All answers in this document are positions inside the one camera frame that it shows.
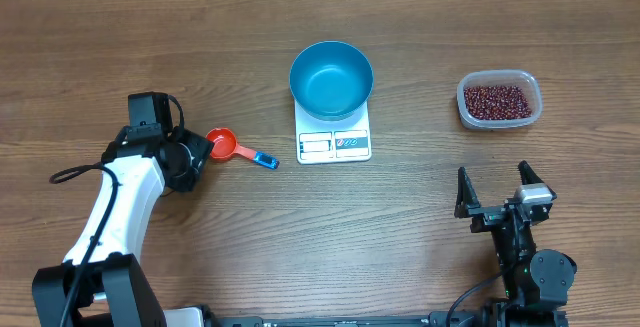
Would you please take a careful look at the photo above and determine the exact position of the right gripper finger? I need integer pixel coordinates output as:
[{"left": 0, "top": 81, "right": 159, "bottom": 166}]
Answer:
[
  {"left": 454, "top": 167, "right": 481, "bottom": 218},
  {"left": 518, "top": 160, "right": 556, "bottom": 198}
]

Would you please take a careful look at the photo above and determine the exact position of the red scoop blue handle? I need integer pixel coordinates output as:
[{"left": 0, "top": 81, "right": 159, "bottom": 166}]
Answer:
[{"left": 206, "top": 128, "right": 279, "bottom": 170}]

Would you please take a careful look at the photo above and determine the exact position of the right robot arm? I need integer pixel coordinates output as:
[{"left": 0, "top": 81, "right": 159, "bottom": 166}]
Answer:
[{"left": 445, "top": 161, "right": 577, "bottom": 326}]

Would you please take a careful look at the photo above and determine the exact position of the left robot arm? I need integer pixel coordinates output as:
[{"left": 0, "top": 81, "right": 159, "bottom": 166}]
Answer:
[{"left": 32, "top": 126, "right": 217, "bottom": 326}]

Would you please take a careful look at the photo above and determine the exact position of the white digital kitchen scale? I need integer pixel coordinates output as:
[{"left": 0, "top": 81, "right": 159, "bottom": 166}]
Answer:
[{"left": 294, "top": 102, "right": 372, "bottom": 165}]

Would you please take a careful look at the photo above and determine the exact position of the blue metal bowl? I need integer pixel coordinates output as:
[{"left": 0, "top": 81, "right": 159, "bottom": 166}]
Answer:
[{"left": 289, "top": 41, "right": 375, "bottom": 121}]

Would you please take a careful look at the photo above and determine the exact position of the red beans pile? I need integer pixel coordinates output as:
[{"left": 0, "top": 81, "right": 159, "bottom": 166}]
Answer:
[{"left": 463, "top": 85, "right": 532, "bottom": 120}]

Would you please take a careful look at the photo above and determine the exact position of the clear plastic container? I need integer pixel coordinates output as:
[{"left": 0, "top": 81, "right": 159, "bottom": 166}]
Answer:
[{"left": 457, "top": 69, "right": 543, "bottom": 130}]

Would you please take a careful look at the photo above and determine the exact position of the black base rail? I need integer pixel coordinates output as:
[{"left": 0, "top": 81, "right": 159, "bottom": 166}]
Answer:
[{"left": 164, "top": 306, "right": 569, "bottom": 327}]

